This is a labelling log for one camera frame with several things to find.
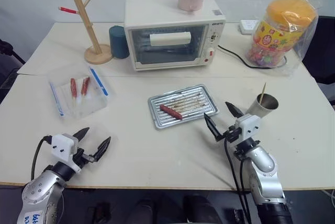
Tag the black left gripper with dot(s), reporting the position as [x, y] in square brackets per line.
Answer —
[81, 158]

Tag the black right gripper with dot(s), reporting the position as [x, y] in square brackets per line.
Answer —
[231, 133]

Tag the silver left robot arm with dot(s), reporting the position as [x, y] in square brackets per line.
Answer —
[39, 190]

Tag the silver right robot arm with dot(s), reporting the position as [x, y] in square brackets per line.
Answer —
[264, 171]

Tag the plastic bag with sausages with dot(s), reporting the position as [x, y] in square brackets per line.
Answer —
[100, 98]

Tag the pale stick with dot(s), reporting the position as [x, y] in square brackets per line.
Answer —
[263, 91]

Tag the ribbed metal baking tray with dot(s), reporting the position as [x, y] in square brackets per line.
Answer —
[193, 97]

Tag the steel cup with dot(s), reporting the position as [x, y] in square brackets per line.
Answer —
[264, 107]

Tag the wooden mug tree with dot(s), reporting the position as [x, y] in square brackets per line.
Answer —
[98, 52]

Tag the white power strip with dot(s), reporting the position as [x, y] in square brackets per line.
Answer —
[247, 26]

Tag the dark rounded shape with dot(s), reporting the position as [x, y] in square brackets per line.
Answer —
[200, 211]

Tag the dark teal cup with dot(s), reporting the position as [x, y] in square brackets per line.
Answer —
[119, 42]

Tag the candy jar with orange lid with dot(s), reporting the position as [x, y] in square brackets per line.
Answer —
[282, 33]

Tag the candy jar in plastic bag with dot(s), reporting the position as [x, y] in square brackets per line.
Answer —
[310, 43]

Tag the white toaster oven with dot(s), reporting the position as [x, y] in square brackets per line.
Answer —
[167, 9]

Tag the black stand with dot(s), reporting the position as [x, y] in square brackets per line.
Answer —
[8, 50]

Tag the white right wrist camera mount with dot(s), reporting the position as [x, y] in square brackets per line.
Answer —
[248, 125]

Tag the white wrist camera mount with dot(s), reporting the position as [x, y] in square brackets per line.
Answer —
[248, 125]
[62, 145]

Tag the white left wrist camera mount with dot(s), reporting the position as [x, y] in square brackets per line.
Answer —
[62, 145]

